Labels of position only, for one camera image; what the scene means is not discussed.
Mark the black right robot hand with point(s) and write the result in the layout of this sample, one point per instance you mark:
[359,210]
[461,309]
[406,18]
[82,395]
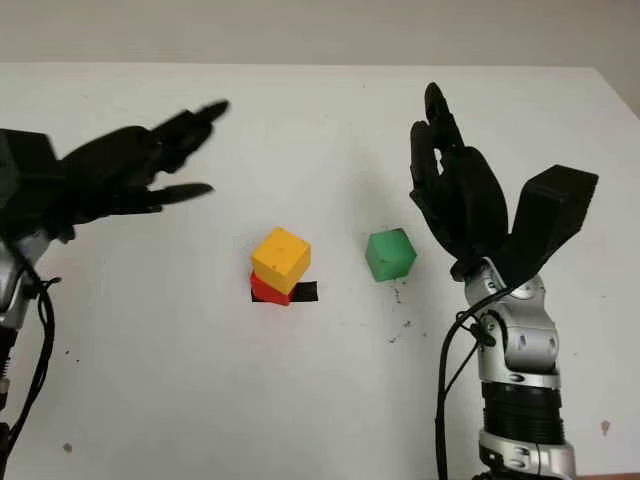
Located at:
[470,200]

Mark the green cube block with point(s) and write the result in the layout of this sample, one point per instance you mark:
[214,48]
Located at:
[390,252]

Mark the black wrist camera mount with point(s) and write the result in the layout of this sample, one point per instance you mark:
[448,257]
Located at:
[25,175]
[550,210]

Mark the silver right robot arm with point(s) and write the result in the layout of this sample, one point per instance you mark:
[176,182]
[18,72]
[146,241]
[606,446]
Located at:
[525,350]

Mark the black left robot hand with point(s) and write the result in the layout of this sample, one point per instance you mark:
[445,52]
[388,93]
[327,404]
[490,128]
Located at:
[115,170]

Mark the yellow cube block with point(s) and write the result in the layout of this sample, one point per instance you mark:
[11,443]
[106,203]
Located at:
[280,255]

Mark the red cube block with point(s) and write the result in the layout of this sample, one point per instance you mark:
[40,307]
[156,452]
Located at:
[265,292]

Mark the black tape strip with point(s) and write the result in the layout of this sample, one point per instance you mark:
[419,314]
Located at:
[306,292]

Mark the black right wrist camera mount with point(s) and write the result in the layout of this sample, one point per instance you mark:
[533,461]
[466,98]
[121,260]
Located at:
[550,210]

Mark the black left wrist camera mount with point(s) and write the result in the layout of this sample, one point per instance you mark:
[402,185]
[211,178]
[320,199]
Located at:
[25,175]

